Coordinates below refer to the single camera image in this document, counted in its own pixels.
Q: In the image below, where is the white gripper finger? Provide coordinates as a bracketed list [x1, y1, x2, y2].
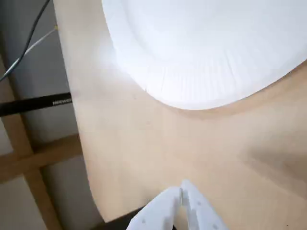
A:
[180, 179, 229, 230]
[126, 186, 182, 230]

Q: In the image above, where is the white paper plate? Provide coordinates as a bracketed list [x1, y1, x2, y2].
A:
[101, 0, 307, 111]

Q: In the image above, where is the black table clamp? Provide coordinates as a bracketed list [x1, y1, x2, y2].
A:
[92, 210, 190, 230]

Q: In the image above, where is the black stand pole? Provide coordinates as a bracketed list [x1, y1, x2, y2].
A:
[0, 92, 73, 117]

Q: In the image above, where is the wooden shelf frame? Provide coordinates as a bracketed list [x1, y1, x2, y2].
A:
[0, 55, 83, 230]

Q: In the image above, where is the white grey cable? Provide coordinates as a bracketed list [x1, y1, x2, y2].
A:
[4, 25, 59, 74]

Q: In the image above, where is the black cable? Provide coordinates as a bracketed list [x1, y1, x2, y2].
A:
[0, 0, 51, 82]

